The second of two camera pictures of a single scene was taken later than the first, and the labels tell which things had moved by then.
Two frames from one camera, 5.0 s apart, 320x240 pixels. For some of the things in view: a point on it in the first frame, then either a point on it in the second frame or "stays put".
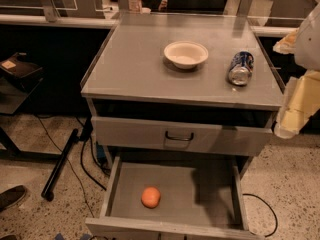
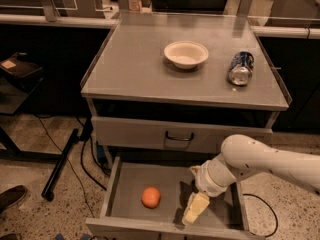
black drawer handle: x=180 y=139 stays put
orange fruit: x=150 y=197 stays put
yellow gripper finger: x=300 y=101 to x=197 y=203
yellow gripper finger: x=287 y=44 to x=195 y=169
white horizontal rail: x=41 y=20 stays put
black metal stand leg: x=47 y=192 stays put
